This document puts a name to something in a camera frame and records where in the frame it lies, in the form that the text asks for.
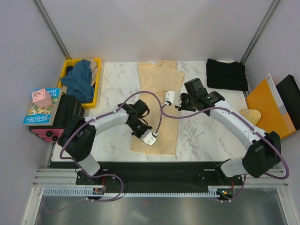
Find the yellow plastic cup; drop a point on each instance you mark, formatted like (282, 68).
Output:
(251, 115)

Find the right corner aluminium post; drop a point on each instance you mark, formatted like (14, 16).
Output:
(259, 31)

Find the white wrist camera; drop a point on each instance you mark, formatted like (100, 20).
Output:
(148, 138)
(173, 98)

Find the pink cube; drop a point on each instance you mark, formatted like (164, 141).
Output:
(41, 98)

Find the white strip board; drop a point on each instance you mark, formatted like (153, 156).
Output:
(276, 95)

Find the white cable duct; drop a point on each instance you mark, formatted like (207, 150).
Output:
(99, 192)

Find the cream yellow t shirt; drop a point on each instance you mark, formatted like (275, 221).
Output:
(159, 78)

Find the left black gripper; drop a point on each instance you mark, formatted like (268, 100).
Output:
(139, 135)

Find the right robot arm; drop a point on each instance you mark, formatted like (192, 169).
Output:
(262, 147)

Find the aluminium frame rail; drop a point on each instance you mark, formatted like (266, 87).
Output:
(71, 177)

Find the pink black box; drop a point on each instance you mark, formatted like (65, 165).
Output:
(68, 107)

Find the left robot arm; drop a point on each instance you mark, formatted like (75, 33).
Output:
(78, 136)

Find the corner aluminium post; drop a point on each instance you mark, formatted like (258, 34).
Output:
(259, 31)
(51, 27)

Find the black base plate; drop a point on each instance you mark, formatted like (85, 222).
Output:
(107, 166)

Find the folded black t shirt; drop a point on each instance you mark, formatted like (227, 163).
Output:
(227, 76)

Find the beige t shirt in bin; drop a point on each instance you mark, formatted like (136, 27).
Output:
(94, 69)

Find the blue t shirt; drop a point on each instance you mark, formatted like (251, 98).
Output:
(78, 82)

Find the left corner aluminium post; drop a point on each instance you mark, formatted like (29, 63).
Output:
(51, 27)

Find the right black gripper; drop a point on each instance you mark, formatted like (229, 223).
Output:
(183, 96)

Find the orange board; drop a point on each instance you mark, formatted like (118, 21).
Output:
(261, 99)

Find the blue illustrated book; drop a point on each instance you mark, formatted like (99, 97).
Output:
(43, 116)

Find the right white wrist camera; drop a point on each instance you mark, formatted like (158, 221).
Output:
(173, 98)

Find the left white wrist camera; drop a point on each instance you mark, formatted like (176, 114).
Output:
(148, 138)

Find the yellow plastic bin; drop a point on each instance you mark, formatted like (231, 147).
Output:
(67, 66)

